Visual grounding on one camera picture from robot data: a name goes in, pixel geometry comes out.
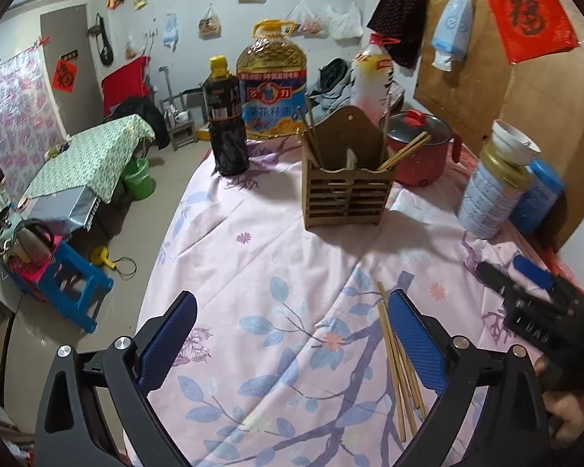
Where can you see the red square door decoration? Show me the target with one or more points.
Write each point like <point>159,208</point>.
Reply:
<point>64,74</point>

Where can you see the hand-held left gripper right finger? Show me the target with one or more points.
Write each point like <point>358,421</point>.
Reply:
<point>416,345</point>

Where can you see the black hanging bag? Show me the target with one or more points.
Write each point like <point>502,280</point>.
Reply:
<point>104,41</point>

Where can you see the clear plastic bag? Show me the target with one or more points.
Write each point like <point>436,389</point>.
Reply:
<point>310,20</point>

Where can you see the tin can with gold lid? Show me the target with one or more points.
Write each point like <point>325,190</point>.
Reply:
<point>491,194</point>

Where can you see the grey clothes pile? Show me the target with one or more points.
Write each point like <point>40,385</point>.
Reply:
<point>333,82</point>

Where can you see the yellow hair dryer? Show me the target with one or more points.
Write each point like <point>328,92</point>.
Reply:
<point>101,256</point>

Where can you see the pink plastic stool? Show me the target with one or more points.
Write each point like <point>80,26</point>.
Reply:
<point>29,282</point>

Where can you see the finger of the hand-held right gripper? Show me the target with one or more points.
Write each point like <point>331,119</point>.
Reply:
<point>499,279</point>
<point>533,270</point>

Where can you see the dark soy sauce bottle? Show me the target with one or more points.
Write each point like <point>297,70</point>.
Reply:
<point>226,136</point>

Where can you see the grey door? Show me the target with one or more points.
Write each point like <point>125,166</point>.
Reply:
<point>70,29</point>

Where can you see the wooden chopstick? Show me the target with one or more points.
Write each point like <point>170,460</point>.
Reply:
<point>387,102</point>
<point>314,148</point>
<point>405,394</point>
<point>382,294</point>
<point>394,384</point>
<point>411,145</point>
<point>310,116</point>
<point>415,389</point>
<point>409,152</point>

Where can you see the pot lid with red knob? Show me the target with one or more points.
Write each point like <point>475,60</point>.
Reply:
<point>413,129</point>

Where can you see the green plastic bucket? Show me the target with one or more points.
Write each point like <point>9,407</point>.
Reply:
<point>138,177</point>

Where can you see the orange hanging item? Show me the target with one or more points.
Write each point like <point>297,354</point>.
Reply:
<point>115,0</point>

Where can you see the pink floral tablecloth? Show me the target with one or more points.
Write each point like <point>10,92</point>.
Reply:
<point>272,253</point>

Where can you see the red electric pot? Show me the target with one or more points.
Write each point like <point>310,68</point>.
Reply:
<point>418,170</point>

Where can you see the plastic bag with food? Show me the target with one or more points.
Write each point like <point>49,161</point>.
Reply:
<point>209,23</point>

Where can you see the blue and white tissue pack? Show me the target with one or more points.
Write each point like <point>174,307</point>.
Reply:
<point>450,24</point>

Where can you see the black jacket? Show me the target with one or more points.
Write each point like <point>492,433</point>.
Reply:
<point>138,116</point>

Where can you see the pink floral hanging sheet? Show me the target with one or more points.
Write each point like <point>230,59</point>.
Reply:
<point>19,116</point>

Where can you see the blue plastic stool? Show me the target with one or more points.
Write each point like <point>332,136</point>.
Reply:
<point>73,277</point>

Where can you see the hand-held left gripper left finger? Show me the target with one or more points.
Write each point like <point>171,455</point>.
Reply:
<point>168,345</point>

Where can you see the large cooking oil bottle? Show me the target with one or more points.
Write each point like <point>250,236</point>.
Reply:
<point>272,87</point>

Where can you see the dark patterned garment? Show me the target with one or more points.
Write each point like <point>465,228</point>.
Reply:
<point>401,9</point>

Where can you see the white bowl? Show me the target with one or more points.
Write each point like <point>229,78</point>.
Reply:
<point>508,148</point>

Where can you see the blue plastic container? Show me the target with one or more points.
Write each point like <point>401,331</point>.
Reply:
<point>540,194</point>

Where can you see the table with green cloth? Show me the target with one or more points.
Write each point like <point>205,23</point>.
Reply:
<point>87,155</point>

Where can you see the silver box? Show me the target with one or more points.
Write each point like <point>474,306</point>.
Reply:
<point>63,209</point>

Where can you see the red cloth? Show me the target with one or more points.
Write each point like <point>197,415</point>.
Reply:
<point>124,85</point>

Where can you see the wooden chair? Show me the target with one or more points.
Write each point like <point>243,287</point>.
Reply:
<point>194,99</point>

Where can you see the small plastic bag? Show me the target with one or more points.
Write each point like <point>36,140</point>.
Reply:
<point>131,48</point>

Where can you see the wooden chopstick holder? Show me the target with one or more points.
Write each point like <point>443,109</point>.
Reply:
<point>345,204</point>

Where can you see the blue and white plastic bag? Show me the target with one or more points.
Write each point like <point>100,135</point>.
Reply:
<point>170,31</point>

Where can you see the red paper poster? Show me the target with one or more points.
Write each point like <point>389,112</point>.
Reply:
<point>530,14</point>

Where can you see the plywood board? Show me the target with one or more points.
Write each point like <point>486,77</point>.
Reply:
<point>491,87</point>

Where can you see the steel kettle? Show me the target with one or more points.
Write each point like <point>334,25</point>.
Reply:
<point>29,245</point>

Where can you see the small grey stool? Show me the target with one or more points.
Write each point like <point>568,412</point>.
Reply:
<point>181,134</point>

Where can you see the yellow basin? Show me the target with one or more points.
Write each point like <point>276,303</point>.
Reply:
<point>202,132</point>

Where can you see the person's right hand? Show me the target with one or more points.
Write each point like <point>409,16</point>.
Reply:
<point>569,416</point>

